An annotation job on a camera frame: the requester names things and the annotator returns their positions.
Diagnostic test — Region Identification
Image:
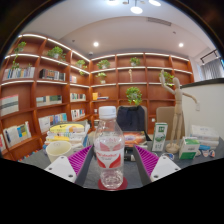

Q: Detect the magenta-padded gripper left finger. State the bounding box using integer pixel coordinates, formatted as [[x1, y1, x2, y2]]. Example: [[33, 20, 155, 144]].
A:
[[43, 144, 96, 188]]

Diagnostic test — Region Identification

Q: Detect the white speckled mug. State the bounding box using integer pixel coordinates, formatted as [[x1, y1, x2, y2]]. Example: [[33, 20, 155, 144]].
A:
[[45, 140, 74, 164]]

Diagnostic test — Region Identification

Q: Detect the small green and white box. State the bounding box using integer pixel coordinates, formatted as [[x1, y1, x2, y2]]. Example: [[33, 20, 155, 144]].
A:
[[178, 136, 201, 160]]

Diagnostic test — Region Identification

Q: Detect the wooden artist mannequin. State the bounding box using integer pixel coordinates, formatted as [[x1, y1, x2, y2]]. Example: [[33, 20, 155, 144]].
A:
[[158, 69, 201, 154]]

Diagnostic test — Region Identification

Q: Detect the clear plastic water bottle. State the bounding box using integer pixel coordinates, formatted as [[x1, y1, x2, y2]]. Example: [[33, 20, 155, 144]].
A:
[[93, 105, 126, 190]]

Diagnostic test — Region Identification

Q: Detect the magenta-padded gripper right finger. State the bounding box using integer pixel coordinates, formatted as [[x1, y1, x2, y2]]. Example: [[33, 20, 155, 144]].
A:
[[132, 144, 182, 187]]

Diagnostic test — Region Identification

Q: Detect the stack of white books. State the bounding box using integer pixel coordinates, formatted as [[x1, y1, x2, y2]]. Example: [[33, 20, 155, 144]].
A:
[[189, 124, 221, 149]]

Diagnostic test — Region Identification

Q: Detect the dark book with orange cover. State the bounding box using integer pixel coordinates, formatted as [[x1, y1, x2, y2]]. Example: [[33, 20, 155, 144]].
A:
[[123, 130, 149, 163]]

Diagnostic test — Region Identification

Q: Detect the flat round red coaster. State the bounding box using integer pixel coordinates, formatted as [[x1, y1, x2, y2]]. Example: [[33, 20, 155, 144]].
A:
[[97, 176, 129, 192]]

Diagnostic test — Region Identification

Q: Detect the wooden shelf unit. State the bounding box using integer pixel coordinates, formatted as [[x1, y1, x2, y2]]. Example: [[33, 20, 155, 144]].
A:
[[0, 33, 195, 163]]

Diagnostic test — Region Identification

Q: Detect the grey curtain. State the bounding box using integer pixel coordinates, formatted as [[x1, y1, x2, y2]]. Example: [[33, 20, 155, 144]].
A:
[[199, 59, 224, 81]]

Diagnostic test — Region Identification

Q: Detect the black ceiling track light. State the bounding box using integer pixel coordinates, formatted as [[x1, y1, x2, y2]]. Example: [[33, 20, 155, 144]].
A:
[[199, 49, 221, 66]]

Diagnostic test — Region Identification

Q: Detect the tall green and white box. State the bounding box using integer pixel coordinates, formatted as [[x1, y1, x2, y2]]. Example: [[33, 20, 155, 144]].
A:
[[151, 122, 169, 153]]

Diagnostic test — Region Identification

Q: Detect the tan chair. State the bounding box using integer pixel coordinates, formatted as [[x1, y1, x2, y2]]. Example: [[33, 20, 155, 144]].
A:
[[155, 105, 184, 141]]

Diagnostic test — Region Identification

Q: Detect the branched ceiling lamp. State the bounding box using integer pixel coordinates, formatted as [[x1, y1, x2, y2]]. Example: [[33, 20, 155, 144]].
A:
[[106, 0, 163, 15]]

